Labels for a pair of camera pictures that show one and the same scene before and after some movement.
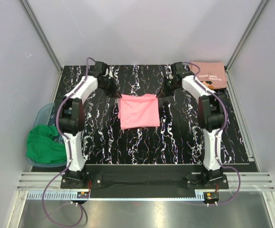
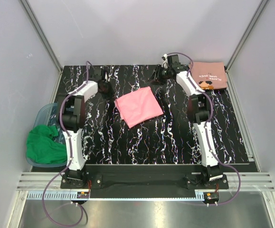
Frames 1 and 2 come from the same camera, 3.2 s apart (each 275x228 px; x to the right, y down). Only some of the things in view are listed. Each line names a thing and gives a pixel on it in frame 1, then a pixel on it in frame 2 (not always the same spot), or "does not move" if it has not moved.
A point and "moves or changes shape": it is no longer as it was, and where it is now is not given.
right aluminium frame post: (262, 4) does not move
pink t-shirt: (139, 111) moves or changes shape
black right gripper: (162, 93) -> (153, 79)
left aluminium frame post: (42, 35) does not move
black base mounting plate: (145, 182) does not move
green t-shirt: (42, 147) does not move
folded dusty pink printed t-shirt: (212, 74) does not move
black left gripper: (112, 92) -> (110, 95)
